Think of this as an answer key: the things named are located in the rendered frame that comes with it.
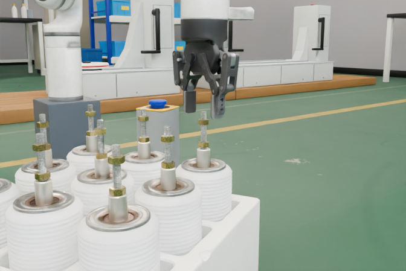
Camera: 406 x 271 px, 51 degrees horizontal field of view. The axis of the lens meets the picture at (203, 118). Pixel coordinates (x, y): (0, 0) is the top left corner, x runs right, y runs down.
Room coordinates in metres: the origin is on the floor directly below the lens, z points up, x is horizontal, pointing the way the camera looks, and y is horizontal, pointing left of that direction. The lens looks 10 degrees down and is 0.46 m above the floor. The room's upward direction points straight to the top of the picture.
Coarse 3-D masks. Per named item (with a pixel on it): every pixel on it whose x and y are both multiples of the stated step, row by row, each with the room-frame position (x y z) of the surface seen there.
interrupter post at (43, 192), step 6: (36, 180) 0.52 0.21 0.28; (48, 180) 0.52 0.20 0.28; (36, 186) 0.51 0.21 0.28; (42, 186) 0.51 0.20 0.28; (48, 186) 0.52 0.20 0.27; (36, 192) 0.51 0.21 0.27; (42, 192) 0.51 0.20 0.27; (48, 192) 0.52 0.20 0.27; (36, 198) 0.51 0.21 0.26; (42, 198) 0.51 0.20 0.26; (48, 198) 0.52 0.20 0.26; (36, 204) 0.51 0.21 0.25; (42, 204) 0.51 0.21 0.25; (48, 204) 0.51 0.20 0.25
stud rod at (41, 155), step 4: (36, 136) 0.52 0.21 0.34; (40, 136) 0.52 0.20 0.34; (36, 140) 0.52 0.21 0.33; (40, 140) 0.52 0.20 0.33; (40, 152) 0.52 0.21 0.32; (44, 152) 0.52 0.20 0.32; (40, 156) 0.52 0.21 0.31; (44, 156) 0.52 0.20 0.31; (40, 160) 0.52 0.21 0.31; (44, 160) 0.52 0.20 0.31; (40, 164) 0.52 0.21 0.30; (44, 164) 0.52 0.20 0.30; (40, 168) 0.52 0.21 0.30; (44, 168) 0.52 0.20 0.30; (40, 172) 0.52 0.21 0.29; (44, 172) 0.52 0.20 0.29; (40, 180) 0.52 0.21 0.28; (44, 180) 0.52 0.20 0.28
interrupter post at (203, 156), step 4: (200, 148) 0.68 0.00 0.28; (208, 148) 0.68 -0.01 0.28; (200, 152) 0.68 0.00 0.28; (204, 152) 0.67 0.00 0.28; (208, 152) 0.68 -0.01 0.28; (200, 156) 0.68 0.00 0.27; (204, 156) 0.67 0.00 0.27; (208, 156) 0.68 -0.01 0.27; (200, 160) 0.68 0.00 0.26; (204, 160) 0.67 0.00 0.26; (208, 160) 0.68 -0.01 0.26; (200, 164) 0.68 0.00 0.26; (204, 164) 0.67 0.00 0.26; (208, 164) 0.68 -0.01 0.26
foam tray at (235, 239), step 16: (240, 208) 0.67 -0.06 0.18; (256, 208) 0.70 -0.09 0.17; (208, 224) 0.61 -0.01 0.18; (224, 224) 0.61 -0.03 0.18; (240, 224) 0.63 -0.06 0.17; (256, 224) 0.70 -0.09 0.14; (208, 240) 0.56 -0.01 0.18; (224, 240) 0.57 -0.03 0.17; (240, 240) 0.63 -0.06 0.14; (256, 240) 0.70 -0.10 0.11; (0, 256) 0.51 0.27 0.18; (160, 256) 0.51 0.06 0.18; (176, 256) 0.51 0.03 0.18; (192, 256) 0.51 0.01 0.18; (208, 256) 0.52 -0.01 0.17; (224, 256) 0.57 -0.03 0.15; (240, 256) 0.63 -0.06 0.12; (256, 256) 0.71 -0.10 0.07
